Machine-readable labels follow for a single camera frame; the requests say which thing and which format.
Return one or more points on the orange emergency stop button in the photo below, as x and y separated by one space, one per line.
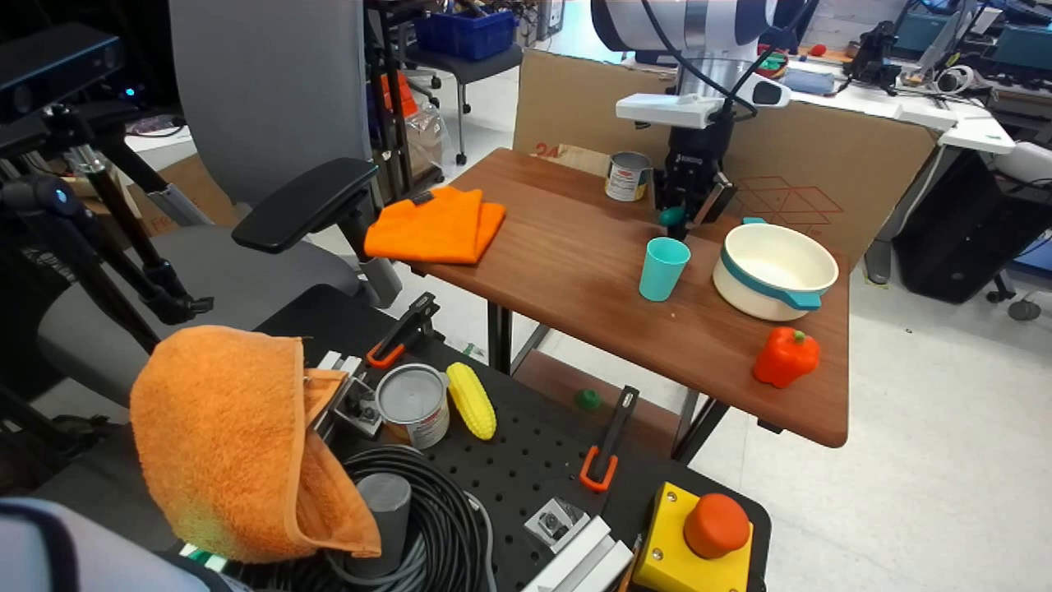
719 525

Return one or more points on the grey cylinder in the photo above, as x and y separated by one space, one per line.
384 512

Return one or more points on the aluminium bracket holding can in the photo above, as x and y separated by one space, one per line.
348 396

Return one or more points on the teal plastic cup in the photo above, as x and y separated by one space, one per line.
662 272

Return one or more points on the brown cardboard panel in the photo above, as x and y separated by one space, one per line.
855 166

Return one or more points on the small green ball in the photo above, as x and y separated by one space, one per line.
588 399

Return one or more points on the black tripod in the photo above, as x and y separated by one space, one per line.
111 230

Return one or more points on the grey office chair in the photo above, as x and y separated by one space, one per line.
267 88

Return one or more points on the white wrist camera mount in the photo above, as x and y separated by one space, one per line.
677 105

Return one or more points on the white desk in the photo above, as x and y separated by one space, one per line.
930 111

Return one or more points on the tin can with paper label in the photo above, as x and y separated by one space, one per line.
625 177

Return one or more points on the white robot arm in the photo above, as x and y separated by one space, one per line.
700 22

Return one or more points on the silver tin can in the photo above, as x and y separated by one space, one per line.
412 401

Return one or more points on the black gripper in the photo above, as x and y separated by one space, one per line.
696 151

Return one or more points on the yellow corn toy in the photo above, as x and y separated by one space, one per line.
472 401

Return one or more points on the aluminium bracket with black plate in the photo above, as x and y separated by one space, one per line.
575 544

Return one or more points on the yellow emergency stop box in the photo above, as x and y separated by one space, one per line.
684 555

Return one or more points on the black table leg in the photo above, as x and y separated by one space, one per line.
499 334
699 428

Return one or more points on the orange black bar clamp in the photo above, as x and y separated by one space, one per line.
606 444
398 331

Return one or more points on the orange terry towel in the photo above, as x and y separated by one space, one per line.
236 437

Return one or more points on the black chair armrest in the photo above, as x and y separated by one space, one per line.
307 203

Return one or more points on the white bowl with teal rim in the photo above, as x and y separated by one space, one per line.
774 272

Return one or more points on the blue storage bin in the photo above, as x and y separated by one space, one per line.
467 35

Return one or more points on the orange folded cloth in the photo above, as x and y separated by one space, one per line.
434 227

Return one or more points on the orange bell pepper toy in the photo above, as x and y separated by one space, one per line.
784 356

